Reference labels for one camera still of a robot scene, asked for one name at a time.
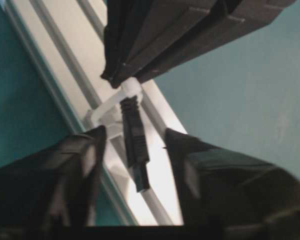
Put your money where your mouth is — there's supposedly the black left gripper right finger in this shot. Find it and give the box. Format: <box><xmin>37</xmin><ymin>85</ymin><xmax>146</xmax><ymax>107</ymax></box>
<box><xmin>164</xmin><ymin>128</ymin><xmax>300</xmax><ymax>240</ymax></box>

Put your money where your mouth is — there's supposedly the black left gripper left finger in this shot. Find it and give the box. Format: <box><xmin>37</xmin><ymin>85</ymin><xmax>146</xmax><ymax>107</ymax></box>
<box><xmin>0</xmin><ymin>125</ymin><xmax>107</xmax><ymax>240</ymax></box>

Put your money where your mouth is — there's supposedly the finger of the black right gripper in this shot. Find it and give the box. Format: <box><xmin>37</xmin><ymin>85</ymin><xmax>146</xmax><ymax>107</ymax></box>
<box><xmin>137</xmin><ymin>0</ymin><xmax>294</xmax><ymax>82</ymax></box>
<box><xmin>101</xmin><ymin>0</ymin><xmax>225</xmax><ymax>88</ymax></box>

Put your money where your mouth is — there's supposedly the black USB cable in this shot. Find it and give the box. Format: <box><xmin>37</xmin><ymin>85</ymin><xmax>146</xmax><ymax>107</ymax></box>
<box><xmin>119</xmin><ymin>96</ymin><xmax>151</xmax><ymax>193</ymax></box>

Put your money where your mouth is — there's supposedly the silver aluminium extrusion rail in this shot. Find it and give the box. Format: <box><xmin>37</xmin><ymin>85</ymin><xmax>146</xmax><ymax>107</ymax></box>
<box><xmin>0</xmin><ymin>0</ymin><xmax>185</xmax><ymax>226</ymax></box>

